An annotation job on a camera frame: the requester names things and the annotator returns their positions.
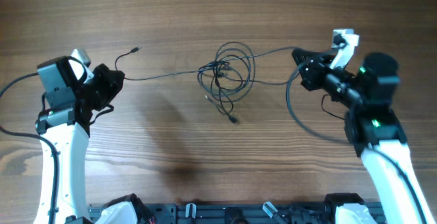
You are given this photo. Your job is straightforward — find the black usb cable bundle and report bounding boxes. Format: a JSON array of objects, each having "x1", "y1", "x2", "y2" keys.
[{"x1": 114, "y1": 41, "x2": 301, "y2": 125}]

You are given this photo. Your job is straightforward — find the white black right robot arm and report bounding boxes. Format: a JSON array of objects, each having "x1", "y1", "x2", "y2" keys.
[{"x1": 291, "y1": 48, "x2": 435, "y2": 223}]

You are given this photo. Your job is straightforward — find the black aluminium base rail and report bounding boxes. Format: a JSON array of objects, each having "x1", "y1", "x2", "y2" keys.
[{"x1": 88, "y1": 201, "x2": 386, "y2": 224}]

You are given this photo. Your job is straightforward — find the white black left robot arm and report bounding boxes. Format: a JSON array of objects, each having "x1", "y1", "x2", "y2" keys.
[{"x1": 34, "y1": 56, "x2": 125, "y2": 223}]

